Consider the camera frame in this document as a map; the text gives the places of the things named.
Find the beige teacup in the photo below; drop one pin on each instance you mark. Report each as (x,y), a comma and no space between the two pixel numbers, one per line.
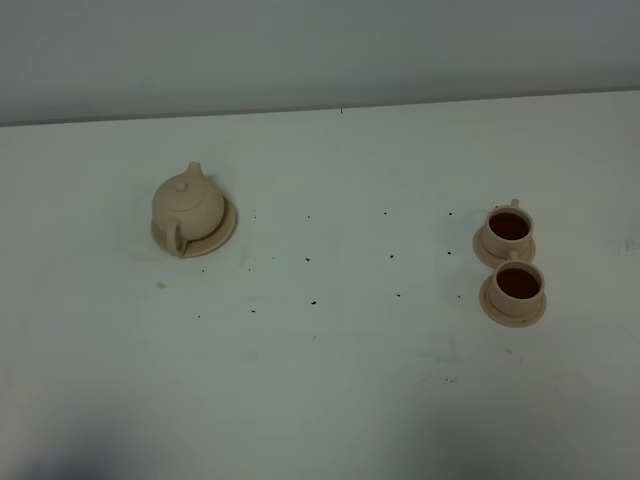
(510,222)
(518,278)

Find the far beige teacup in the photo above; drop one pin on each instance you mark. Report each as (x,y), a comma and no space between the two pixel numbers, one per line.
(510,222)

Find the beige cup saucer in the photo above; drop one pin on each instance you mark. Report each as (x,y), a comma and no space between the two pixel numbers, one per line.
(493,251)
(509,311)

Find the beige teapot saucer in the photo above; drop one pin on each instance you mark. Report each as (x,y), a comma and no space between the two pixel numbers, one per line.
(202,246)

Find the beige teapot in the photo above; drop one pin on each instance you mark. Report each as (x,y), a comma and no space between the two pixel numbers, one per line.
(190,199)

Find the near beige teacup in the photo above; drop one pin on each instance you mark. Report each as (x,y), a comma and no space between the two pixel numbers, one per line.
(518,278)

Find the near beige cup saucer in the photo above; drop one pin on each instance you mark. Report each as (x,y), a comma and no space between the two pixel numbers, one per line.
(509,311)

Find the far beige cup saucer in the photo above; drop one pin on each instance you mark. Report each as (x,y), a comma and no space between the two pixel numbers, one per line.
(493,251)

